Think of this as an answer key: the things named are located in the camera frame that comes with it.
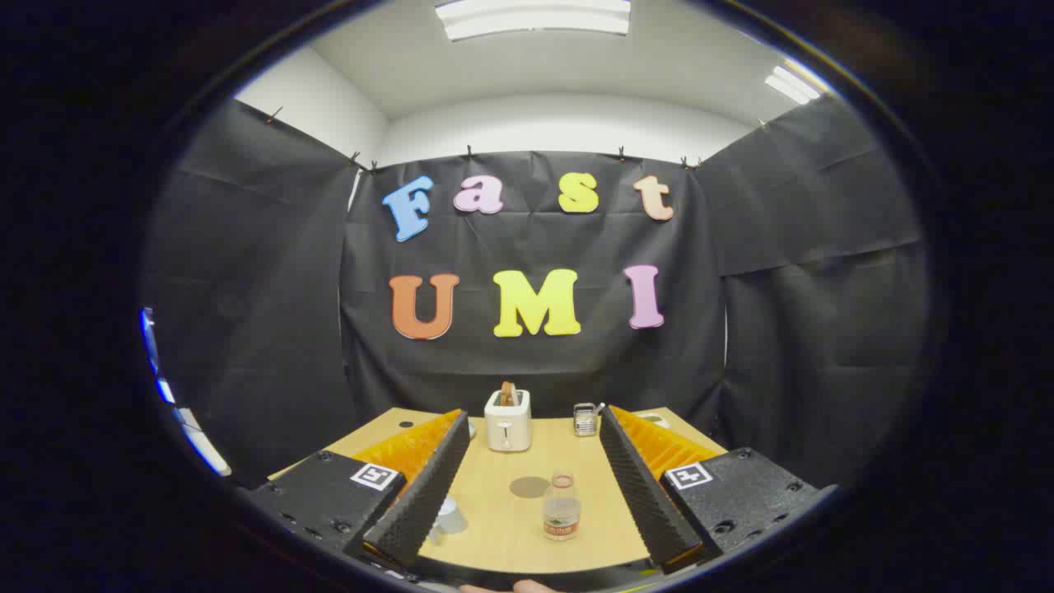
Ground white toaster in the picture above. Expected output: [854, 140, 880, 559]
[484, 389, 533, 453]

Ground wooden table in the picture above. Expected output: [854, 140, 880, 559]
[268, 406, 730, 576]

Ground large ceiling light panel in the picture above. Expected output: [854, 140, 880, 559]
[435, 0, 632, 42]

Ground clear plastic juice bottle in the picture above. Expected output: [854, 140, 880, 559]
[542, 472, 582, 542]

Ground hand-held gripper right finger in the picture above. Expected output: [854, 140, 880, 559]
[598, 404, 841, 576]

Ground small ceiling light panel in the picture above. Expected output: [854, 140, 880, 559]
[764, 64, 823, 106]

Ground black backdrop cloth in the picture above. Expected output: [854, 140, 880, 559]
[140, 97, 931, 491]

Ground white cup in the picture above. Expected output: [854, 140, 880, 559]
[428, 496, 469, 544]

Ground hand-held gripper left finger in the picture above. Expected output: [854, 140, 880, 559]
[244, 409, 473, 577]

